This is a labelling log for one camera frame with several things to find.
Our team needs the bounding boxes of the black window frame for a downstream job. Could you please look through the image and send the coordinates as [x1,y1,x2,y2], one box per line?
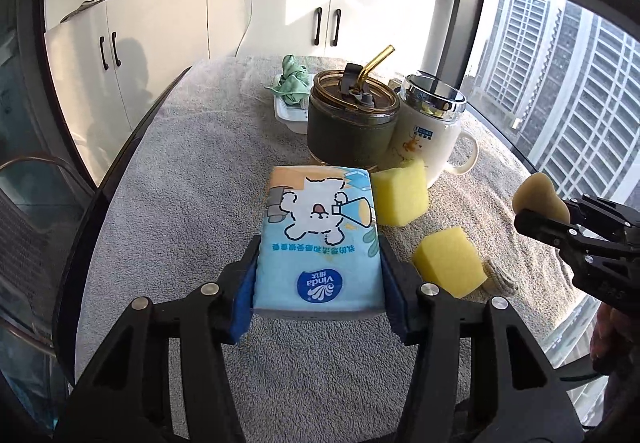
[434,0,640,96]

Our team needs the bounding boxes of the green tumbler with amber straw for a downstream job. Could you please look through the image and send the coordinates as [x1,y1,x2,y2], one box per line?
[306,45,401,168]

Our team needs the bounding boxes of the metal frame chair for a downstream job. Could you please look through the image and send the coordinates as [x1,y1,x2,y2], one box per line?
[0,152,97,360]

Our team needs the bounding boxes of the white cabinet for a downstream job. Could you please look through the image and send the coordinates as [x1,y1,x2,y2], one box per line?
[44,0,438,174]

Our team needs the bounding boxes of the grey fleece blanket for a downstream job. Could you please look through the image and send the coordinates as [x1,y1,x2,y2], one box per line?
[80,54,586,443]

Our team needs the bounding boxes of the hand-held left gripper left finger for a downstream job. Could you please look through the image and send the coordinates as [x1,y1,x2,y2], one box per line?
[55,233,264,443]

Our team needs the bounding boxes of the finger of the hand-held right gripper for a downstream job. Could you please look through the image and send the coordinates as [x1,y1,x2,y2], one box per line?
[566,194,640,232]
[514,207,622,270]

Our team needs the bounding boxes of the flat paper sheets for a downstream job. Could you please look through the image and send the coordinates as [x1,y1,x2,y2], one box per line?
[59,0,107,22]

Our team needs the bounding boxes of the white cable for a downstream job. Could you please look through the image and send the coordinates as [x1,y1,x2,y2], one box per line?
[232,0,253,58]

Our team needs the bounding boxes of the white mug with chrome lid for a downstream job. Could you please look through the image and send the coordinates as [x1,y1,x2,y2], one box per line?
[387,73,480,188]

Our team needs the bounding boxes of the person's right hand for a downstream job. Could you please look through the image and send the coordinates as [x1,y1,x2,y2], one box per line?
[590,297,640,375]

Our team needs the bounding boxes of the white plastic tray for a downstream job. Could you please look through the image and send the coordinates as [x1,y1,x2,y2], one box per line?
[274,77,407,134]

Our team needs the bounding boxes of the tan peanut-shaped sponge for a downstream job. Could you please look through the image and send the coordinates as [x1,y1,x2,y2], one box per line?
[512,173,571,224]

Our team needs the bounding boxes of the green floral cloth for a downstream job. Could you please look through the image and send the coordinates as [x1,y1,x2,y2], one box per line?
[265,54,315,108]

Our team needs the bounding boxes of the grey knitted coaster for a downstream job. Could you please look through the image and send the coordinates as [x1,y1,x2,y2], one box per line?
[481,258,517,296]

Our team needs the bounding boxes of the high-rise building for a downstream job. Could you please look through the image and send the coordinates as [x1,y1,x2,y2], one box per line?
[462,0,640,204]

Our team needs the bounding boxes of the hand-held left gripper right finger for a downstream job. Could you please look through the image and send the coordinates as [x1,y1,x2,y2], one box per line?
[377,235,586,443]

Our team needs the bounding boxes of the yellow sponge block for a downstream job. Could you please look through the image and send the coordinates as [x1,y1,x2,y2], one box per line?
[370,158,431,227]
[412,228,488,299]

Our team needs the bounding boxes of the blue tissue pack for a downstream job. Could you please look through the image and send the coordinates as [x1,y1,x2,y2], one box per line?
[252,164,388,314]

